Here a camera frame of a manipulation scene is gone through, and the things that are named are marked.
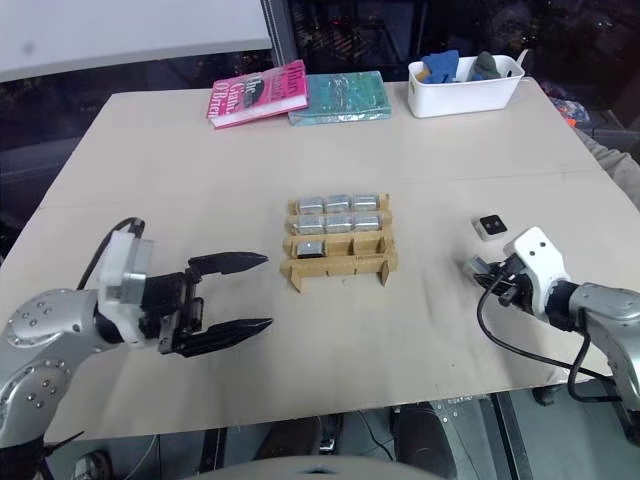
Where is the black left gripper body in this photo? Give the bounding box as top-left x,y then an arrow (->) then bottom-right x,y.
140,268 -> 207,357

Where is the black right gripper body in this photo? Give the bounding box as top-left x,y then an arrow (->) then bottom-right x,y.
485,253 -> 533,314

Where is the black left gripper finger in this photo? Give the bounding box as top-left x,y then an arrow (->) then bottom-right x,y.
186,252 -> 272,279
175,316 -> 276,359

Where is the wooden slotted rack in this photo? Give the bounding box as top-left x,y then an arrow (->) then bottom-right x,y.
278,191 -> 402,293

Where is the beige fabric object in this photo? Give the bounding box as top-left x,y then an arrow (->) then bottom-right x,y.
574,128 -> 640,211

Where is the dark table leg bar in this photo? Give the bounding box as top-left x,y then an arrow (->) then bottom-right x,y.
490,391 -> 527,480

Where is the light grey robot torso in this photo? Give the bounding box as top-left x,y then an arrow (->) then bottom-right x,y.
197,452 -> 454,480

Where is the colourful orange blue object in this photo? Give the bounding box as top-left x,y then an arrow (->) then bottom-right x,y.
548,93 -> 593,127

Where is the pink hardcover book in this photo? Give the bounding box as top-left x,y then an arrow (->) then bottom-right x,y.
205,59 -> 311,131

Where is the dark rounded shape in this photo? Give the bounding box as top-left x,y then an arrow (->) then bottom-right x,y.
393,399 -> 484,480

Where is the white plastic storage bin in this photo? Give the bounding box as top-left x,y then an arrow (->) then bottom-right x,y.
406,54 -> 527,120

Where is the grey cloth bundle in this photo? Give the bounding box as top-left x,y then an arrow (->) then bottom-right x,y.
471,50 -> 504,82

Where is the teal paperback book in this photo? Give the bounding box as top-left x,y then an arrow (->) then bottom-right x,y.
287,70 -> 394,127

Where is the blue sponge cloth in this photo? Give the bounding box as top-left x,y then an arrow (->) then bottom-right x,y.
419,48 -> 465,85

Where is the white board panel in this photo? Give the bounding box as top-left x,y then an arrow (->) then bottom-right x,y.
0,0 -> 274,84

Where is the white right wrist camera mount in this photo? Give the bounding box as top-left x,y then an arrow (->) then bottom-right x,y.
501,226 -> 573,322

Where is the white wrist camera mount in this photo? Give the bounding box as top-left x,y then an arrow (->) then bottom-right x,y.
501,226 -> 573,322
96,230 -> 155,348

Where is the small white black-faced camera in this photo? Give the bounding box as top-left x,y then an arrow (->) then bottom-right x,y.
471,213 -> 509,243

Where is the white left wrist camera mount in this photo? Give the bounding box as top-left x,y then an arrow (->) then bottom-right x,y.
96,230 -> 155,348

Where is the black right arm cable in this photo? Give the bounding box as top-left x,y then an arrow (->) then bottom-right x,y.
476,269 -> 627,402

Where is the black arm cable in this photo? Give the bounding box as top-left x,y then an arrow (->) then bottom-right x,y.
75,216 -> 149,292
476,269 -> 627,402

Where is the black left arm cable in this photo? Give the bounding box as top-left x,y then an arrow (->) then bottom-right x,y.
75,216 -> 149,292

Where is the dark window frame post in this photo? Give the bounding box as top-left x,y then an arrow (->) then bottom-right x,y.
260,0 -> 307,72

